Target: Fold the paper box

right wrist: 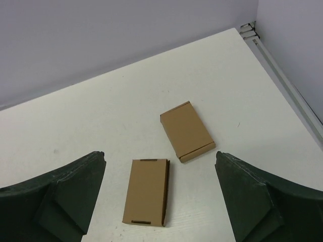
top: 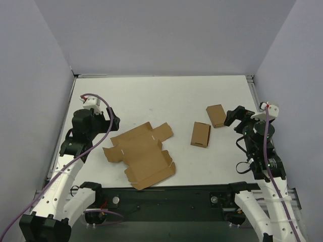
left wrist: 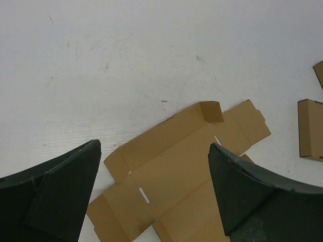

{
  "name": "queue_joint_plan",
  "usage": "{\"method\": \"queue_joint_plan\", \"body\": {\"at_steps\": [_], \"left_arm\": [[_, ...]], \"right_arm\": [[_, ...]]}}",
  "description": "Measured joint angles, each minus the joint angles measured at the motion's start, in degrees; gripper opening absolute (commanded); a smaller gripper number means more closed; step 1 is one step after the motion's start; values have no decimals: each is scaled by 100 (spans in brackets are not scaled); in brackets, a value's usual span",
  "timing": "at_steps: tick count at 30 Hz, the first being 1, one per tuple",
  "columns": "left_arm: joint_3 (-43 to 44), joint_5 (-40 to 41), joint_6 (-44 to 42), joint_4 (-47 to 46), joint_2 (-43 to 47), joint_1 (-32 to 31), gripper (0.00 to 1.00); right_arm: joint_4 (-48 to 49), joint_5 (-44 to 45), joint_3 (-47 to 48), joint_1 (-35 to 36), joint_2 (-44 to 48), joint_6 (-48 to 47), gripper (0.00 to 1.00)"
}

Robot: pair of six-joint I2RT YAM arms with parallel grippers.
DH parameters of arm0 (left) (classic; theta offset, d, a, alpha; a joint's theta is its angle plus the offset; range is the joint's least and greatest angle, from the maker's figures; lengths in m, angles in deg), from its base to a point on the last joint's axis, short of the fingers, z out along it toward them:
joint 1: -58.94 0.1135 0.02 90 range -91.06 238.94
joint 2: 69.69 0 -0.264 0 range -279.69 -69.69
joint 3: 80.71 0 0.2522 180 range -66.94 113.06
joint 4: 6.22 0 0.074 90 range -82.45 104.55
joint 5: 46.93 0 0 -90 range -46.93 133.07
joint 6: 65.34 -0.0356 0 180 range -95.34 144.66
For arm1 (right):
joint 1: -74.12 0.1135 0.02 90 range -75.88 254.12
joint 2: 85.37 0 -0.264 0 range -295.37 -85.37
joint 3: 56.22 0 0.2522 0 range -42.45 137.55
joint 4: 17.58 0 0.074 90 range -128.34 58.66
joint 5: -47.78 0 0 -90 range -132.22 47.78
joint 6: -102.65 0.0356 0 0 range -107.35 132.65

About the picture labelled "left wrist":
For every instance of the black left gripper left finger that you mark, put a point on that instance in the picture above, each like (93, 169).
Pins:
(48, 202)

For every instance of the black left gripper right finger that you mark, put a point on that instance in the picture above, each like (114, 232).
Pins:
(256, 204)

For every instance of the cardboard box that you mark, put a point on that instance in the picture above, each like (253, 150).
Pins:
(310, 129)
(318, 69)
(162, 176)

